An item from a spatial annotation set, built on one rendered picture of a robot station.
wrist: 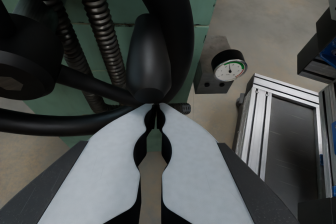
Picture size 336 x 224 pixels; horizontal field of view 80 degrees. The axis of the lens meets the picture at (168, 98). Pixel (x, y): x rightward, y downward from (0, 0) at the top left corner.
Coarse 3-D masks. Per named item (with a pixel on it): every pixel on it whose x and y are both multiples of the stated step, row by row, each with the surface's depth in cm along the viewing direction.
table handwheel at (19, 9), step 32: (0, 0) 13; (32, 0) 18; (64, 0) 22; (160, 0) 12; (0, 32) 14; (32, 32) 15; (192, 32) 15; (0, 64) 14; (32, 64) 14; (0, 96) 17; (32, 96) 17; (128, 96) 22; (0, 128) 24; (32, 128) 25; (64, 128) 26; (96, 128) 26
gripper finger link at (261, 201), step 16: (224, 144) 9; (240, 160) 8; (240, 176) 7; (256, 176) 7; (240, 192) 7; (256, 192) 7; (272, 192) 7; (256, 208) 6; (272, 208) 6; (288, 208) 6
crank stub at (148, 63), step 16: (144, 16) 12; (144, 32) 11; (160, 32) 12; (144, 48) 10; (160, 48) 11; (128, 64) 10; (144, 64) 10; (160, 64) 10; (128, 80) 10; (144, 80) 10; (160, 80) 10; (144, 96) 10; (160, 96) 10
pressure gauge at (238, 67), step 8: (216, 56) 37; (224, 56) 36; (232, 56) 36; (240, 56) 36; (216, 64) 37; (224, 64) 36; (232, 64) 37; (240, 64) 37; (216, 72) 38; (224, 72) 38; (232, 72) 38; (240, 72) 39; (224, 80) 40
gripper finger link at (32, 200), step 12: (84, 144) 9; (72, 156) 8; (48, 168) 7; (60, 168) 7; (36, 180) 7; (48, 180) 7; (60, 180) 7; (24, 192) 6; (36, 192) 6; (48, 192) 7; (12, 204) 6; (24, 204) 6; (36, 204) 6; (48, 204) 6; (0, 216) 6; (12, 216) 6; (24, 216) 6; (36, 216) 6
